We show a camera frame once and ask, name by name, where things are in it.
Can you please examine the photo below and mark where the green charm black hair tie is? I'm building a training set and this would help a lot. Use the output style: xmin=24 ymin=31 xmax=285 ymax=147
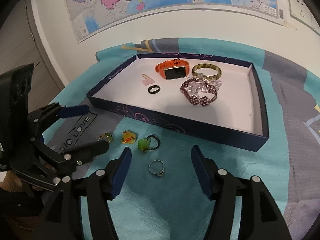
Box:
xmin=137 ymin=134 xmax=161 ymax=152

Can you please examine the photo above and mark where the black ring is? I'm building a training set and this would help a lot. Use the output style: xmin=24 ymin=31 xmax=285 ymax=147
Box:
xmin=147 ymin=84 xmax=161 ymax=95

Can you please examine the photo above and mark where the pink charm keyring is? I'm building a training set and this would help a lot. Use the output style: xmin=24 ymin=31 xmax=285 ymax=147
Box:
xmin=141 ymin=74 xmax=155 ymax=86

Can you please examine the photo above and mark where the purple beaded bracelet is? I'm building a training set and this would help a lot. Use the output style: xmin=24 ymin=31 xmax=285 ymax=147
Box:
xmin=179 ymin=77 xmax=218 ymax=107

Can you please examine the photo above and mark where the clear crystal bead bracelet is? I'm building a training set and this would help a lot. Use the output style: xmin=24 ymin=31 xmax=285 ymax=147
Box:
xmin=186 ymin=73 xmax=222 ymax=98

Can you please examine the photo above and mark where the person's left hand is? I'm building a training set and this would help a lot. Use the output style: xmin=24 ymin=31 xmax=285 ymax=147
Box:
xmin=0 ymin=171 xmax=23 ymax=192

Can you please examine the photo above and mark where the teal grey patterned bedsheet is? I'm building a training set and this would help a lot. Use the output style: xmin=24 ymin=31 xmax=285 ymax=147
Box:
xmin=42 ymin=37 xmax=320 ymax=240

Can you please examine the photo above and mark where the wooden door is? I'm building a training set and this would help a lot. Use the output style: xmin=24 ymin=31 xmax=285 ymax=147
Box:
xmin=1 ymin=0 xmax=65 ymax=112

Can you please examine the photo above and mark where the dark blue shallow box tray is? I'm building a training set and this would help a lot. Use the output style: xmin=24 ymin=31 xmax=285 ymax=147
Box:
xmin=87 ymin=53 xmax=269 ymax=152

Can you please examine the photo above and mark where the orange smart watch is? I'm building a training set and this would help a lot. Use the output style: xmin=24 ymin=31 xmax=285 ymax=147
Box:
xmin=155 ymin=59 xmax=190 ymax=80

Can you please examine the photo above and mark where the gold chain green bead ring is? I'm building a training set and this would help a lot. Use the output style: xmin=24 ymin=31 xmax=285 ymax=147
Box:
xmin=98 ymin=132 xmax=114 ymax=144

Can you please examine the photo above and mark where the silver ring with stone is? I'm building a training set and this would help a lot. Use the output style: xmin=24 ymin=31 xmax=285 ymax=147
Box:
xmin=148 ymin=159 xmax=166 ymax=178

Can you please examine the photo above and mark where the tortoiseshell bangle bracelet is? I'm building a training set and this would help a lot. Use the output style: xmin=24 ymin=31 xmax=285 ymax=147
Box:
xmin=191 ymin=63 xmax=222 ymax=80

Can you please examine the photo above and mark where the white wall socket panel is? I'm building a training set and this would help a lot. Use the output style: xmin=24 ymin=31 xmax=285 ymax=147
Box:
xmin=288 ymin=0 xmax=319 ymax=34

